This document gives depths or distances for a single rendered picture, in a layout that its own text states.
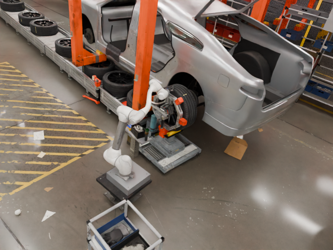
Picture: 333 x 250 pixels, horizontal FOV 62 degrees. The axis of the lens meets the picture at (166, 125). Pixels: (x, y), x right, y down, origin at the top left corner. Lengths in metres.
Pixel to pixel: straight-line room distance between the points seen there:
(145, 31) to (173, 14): 0.76
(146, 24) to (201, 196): 2.41
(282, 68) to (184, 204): 2.85
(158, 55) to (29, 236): 3.79
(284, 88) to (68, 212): 3.92
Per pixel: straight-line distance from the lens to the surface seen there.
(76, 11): 5.43
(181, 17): 4.31
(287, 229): 4.19
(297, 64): 5.13
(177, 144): 4.39
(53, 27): 8.05
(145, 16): 3.75
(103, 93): 5.24
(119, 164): 3.41
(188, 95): 3.86
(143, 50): 3.88
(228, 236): 3.77
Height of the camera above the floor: 2.98
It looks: 35 degrees down
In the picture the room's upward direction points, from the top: 10 degrees clockwise
